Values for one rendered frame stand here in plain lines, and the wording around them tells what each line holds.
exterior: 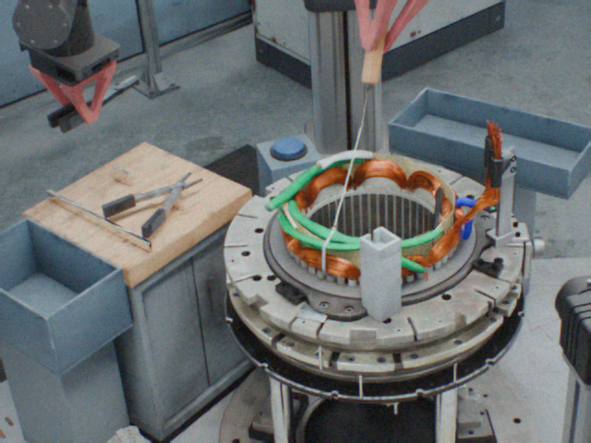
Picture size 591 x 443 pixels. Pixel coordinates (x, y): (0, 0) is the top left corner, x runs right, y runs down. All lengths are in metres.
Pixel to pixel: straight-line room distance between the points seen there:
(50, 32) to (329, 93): 0.58
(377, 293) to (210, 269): 0.34
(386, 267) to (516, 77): 2.77
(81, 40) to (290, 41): 2.52
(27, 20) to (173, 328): 0.42
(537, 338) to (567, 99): 2.19
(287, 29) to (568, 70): 0.94
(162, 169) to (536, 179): 0.46
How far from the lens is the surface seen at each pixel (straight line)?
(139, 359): 1.36
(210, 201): 1.35
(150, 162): 1.44
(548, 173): 1.41
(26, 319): 1.26
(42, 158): 3.58
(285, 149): 1.48
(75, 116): 1.31
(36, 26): 1.16
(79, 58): 1.25
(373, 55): 1.10
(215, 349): 1.46
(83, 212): 1.35
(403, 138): 1.48
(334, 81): 1.63
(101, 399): 1.38
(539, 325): 1.61
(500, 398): 1.46
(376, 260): 1.07
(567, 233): 3.11
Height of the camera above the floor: 1.82
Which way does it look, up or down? 35 degrees down
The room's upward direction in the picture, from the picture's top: 4 degrees counter-clockwise
